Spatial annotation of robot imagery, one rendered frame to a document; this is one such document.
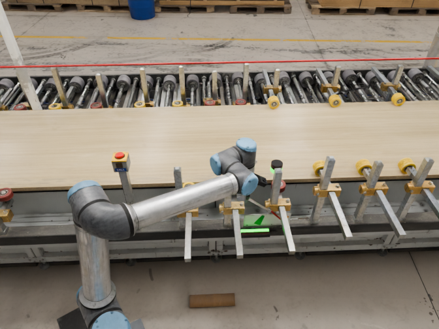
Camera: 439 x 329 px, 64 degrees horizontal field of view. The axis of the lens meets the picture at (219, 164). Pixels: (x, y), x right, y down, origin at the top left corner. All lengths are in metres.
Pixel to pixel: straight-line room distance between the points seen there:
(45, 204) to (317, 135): 1.76
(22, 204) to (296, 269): 1.88
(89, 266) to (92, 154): 1.00
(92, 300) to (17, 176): 0.98
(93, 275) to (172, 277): 1.24
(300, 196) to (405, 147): 0.73
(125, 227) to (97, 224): 0.08
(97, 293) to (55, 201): 0.90
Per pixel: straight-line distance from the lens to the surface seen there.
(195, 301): 2.47
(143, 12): 7.19
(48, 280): 2.90
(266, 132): 2.35
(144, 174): 2.06
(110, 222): 1.14
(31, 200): 2.37
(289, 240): 1.78
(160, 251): 2.59
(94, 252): 1.38
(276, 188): 1.82
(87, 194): 1.22
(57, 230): 2.19
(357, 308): 2.69
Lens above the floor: 2.26
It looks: 41 degrees down
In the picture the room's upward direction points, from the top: straight up
